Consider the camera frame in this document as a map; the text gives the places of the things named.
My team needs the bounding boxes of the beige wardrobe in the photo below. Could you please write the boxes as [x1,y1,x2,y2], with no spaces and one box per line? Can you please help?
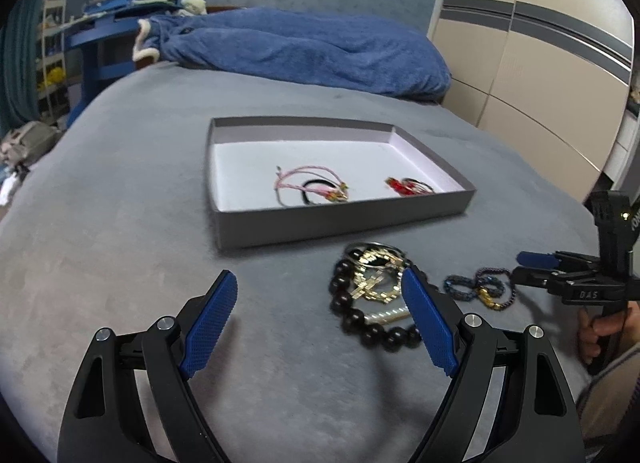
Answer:
[432,0,634,201]

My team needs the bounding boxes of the black hair tie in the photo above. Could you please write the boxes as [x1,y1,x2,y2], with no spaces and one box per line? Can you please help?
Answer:
[300,179,346,207]

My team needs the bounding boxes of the white plush toy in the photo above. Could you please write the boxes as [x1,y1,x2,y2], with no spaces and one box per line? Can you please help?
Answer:
[180,0,207,17]

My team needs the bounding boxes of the pearl hair barrette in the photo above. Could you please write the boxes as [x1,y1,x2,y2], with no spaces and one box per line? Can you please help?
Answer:
[364,306,411,325]

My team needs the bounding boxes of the teal curtain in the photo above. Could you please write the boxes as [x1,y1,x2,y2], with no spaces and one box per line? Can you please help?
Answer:
[0,0,42,136]

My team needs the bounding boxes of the grey bag on floor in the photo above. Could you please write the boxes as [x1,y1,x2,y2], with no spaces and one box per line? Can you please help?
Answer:
[1,121,62,168]

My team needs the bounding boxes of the grey bed cover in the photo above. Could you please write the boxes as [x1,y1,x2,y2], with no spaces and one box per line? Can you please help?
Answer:
[1,64,598,462]

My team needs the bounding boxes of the gold red bead necklace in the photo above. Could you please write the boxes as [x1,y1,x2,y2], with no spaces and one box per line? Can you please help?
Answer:
[383,175,426,198]

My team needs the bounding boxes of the right hand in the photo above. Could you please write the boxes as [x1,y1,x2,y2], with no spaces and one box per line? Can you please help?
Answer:
[578,301,639,365]

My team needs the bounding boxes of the blue desk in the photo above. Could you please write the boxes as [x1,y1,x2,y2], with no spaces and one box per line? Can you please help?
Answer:
[65,0,180,127]

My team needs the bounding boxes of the pink braided cord bracelet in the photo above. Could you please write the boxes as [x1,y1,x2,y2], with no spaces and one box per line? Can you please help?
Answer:
[272,164,350,209]

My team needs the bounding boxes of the grey cardboard tray box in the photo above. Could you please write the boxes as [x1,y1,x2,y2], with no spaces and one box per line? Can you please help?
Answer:
[205,116,475,249]

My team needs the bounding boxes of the blue fleece blanket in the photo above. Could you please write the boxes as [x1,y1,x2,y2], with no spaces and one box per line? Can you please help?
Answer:
[132,7,451,101]

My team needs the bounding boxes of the blue beaded bracelet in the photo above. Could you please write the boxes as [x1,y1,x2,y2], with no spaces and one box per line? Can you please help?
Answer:
[442,272,504,311]

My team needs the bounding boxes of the white shelf rack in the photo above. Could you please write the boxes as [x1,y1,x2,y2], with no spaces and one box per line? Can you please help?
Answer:
[36,0,70,125]

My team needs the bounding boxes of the large dark bead bracelet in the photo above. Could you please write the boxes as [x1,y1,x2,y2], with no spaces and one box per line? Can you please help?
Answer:
[327,242,430,352]

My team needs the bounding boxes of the gold round hair clip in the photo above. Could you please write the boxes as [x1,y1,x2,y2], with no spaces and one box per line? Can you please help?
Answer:
[344,242,408,304]

